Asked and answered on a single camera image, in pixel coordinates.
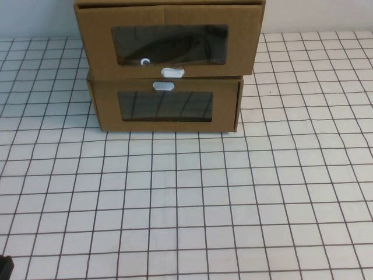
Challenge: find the white plastic drawer handle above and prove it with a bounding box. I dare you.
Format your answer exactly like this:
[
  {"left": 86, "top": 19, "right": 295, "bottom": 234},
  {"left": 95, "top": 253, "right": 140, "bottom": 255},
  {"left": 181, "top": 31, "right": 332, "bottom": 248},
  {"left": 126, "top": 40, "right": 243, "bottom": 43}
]
[
  {"left": 152, "top": 80, "right": 176, "bottom": 92},
  {"left": 161, "top": 67, "right": 186, "bottom": 79}
]

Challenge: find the brown cardboard drawer with window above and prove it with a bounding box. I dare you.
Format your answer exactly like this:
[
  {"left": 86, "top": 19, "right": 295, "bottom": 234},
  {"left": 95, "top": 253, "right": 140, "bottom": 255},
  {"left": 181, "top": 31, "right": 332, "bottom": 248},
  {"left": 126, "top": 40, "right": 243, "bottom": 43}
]
[{"left": 73, "top": 3, "right": 265, "bottom": 78}]

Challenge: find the brown cardboard shoe box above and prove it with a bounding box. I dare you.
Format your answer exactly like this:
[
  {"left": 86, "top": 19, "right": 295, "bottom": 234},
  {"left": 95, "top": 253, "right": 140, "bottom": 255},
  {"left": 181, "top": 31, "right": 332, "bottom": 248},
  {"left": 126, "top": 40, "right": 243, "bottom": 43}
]
[{"left": 86, "top": 74, "right": 244, "bottom": 134}]

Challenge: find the brown cardboard drawer sleeve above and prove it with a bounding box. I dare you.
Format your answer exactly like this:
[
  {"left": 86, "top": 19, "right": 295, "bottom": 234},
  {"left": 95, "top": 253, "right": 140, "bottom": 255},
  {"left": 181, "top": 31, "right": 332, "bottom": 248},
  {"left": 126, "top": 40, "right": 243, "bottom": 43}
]
[{"left": 73, "top": 0, "right": 266, "bottom": 8}]

